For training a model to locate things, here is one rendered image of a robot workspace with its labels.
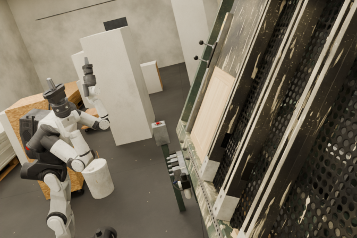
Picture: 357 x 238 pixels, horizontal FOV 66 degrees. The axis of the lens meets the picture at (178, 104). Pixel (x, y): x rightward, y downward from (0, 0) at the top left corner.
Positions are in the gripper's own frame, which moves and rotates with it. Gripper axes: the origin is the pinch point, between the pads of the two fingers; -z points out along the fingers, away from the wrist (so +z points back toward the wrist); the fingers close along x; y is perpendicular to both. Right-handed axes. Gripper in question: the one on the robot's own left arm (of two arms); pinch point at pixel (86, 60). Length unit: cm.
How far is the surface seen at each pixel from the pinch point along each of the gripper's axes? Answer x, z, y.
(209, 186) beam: 91, 86, -26
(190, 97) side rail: 16, 40, -78
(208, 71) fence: 48, 22, -75
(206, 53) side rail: 32, 6, -89
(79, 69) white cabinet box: -387, -43, -98
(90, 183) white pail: -112, 121, -13
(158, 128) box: 1, 62, -50
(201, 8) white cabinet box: -197, -113, -292
